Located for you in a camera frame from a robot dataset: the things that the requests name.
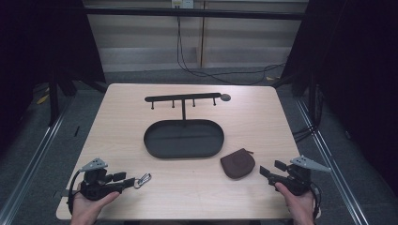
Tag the person's right hand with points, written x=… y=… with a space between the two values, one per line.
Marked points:
x=300 y=206

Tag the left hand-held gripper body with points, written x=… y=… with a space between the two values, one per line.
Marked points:
x=97 y=186

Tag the black horizontal frame bar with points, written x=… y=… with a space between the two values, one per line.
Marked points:
x=194 y=13

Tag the brown leather pouch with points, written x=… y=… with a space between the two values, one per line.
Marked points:
x=237 y=164

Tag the white wall socket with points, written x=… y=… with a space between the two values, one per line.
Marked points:
x=182 y=3

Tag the aluminium floor rail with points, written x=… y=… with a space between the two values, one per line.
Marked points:
x=34 y=162
x=334 y=175

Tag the black oval tray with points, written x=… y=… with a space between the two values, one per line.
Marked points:
x=184 y=139

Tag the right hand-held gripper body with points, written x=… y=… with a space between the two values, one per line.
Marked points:
x=297 y=182

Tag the person's left hand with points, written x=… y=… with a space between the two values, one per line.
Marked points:
x=87 y=209

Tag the black metal stand leg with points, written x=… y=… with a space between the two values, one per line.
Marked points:
x=53 y=100

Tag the black curtain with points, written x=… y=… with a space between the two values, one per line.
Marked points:
x=359 y=78
x=40 y=47

